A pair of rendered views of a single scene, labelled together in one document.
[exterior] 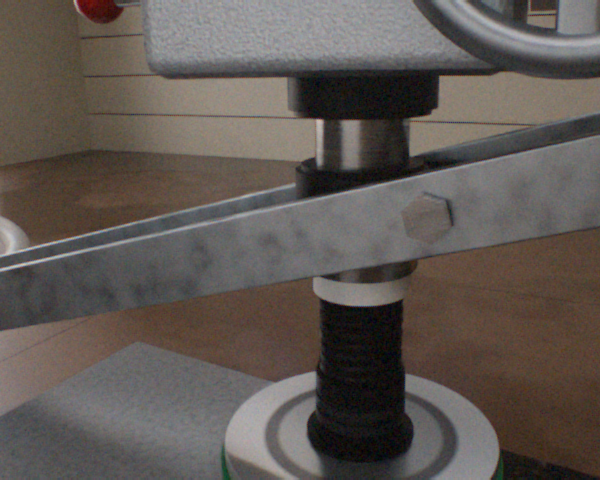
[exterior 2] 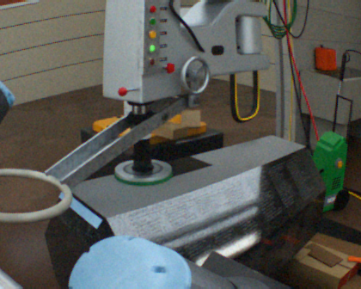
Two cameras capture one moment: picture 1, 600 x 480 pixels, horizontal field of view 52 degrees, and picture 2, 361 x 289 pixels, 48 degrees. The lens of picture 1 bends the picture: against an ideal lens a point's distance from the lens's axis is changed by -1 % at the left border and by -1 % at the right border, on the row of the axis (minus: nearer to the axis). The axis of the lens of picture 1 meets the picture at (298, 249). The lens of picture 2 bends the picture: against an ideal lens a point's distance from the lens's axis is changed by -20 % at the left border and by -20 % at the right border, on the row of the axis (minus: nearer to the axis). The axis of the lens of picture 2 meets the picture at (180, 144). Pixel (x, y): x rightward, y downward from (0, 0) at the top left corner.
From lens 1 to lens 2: 1.61 m
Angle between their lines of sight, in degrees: 65
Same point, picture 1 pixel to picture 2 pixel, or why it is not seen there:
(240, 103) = not seen: outside the picture
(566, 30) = (196, 91)
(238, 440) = (133, 177)
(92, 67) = not seen: outside the picture
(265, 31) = (158, 94)
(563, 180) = (177, 107)
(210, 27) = (151, 95)
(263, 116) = not seen: outside the picture
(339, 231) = (153, 123)
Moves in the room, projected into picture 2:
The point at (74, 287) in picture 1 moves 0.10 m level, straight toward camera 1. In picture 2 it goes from (109, 154) to (138, 154)
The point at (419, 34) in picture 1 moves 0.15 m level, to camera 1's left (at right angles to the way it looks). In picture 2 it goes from (174, 91) to (156, 100)
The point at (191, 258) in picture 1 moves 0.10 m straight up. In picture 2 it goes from (131, 137) to (131, 108)
